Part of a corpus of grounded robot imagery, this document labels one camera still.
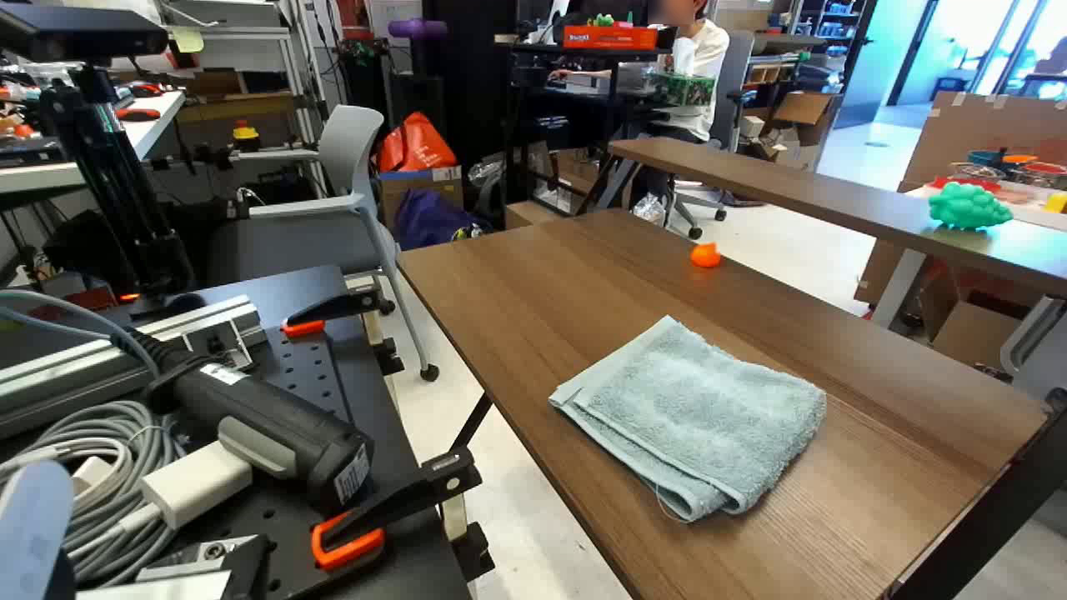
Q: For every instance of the light blue towel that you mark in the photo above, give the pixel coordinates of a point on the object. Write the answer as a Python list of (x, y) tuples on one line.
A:
[(693, 418)]

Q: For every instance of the purple bag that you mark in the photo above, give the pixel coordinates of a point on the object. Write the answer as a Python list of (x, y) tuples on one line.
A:
[(427, 217)]

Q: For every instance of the cardboard box under bag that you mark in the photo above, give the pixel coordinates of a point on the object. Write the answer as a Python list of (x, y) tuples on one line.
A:
[(421, 190)]

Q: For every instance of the small orange toy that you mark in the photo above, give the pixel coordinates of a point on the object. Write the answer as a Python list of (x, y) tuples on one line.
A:
[(703, 259)]

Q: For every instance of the orange bag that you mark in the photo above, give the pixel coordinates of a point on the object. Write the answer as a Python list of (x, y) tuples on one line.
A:
[(416, 146)]

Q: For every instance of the light grey office chair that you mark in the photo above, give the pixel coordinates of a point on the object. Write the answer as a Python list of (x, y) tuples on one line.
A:
[(350, 151)]

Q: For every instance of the long wooden side table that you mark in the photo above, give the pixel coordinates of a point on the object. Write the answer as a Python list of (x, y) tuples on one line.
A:
[(800, 187)]

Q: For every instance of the black cylindrical device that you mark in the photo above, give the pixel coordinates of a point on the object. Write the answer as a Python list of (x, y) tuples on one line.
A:
[(277, 435)]

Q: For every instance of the person in white shirt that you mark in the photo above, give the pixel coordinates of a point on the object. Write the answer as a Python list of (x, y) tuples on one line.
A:
[(702, 56)]

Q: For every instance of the white power adapter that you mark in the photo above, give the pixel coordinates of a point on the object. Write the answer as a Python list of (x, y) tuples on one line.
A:
[(193, 484)]

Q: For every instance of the white workbench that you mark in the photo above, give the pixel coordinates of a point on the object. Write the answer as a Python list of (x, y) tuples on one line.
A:
[(144, 123)]

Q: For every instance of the cardboard box under table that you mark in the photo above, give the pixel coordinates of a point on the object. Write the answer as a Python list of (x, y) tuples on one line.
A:
[(972, 329)]

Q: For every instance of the green bumpy ball toy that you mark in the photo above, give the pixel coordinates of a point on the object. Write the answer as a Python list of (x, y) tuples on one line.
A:
[(967, 209)]

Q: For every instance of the large cardboard sheet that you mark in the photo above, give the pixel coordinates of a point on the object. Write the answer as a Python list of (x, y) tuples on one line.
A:
[(967, 128)]

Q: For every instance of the tray of colourful toys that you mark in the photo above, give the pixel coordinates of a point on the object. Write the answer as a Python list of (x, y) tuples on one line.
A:
[(1018, 167)]

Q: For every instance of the pale grey rounded object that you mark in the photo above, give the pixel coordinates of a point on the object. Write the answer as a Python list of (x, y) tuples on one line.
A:
[(30, 535)]

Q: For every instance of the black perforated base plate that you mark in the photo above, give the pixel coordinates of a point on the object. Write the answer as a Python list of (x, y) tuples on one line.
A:
[(336, 386)]

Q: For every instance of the black camera tripod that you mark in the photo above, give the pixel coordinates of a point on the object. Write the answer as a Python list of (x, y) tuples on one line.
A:
[(111, 178)]

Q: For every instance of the aluminium extrusion rail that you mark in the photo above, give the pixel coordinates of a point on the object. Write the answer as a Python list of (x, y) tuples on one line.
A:
[(67, 371)]

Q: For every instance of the black stereo camera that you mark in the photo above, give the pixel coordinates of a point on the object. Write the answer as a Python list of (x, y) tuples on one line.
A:
[(77, 36)]

